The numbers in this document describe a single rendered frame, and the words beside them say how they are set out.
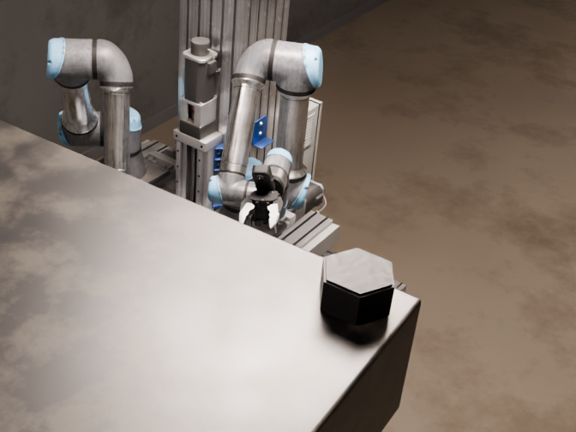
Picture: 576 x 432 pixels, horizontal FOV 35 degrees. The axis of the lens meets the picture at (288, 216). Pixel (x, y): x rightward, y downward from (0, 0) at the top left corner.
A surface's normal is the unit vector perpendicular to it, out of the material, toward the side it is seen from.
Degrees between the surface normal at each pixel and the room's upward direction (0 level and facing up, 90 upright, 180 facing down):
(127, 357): 0
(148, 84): 90
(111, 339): 0
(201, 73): 90
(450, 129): 0
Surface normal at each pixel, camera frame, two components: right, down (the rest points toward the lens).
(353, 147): 0.08, -0.82
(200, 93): 0.18, 0.57
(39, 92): 0.82, 0.37
